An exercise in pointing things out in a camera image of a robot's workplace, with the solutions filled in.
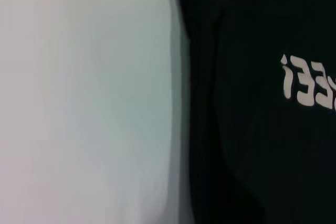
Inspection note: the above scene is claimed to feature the black shirt with FREE print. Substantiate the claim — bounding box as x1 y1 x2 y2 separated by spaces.
170 0 336 224

